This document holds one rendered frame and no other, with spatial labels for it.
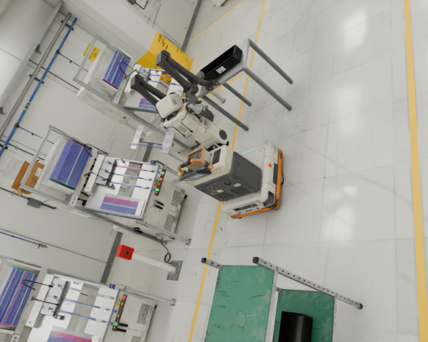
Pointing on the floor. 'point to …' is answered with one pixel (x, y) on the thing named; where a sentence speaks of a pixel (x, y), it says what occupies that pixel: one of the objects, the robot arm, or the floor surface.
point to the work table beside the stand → (250, 77)
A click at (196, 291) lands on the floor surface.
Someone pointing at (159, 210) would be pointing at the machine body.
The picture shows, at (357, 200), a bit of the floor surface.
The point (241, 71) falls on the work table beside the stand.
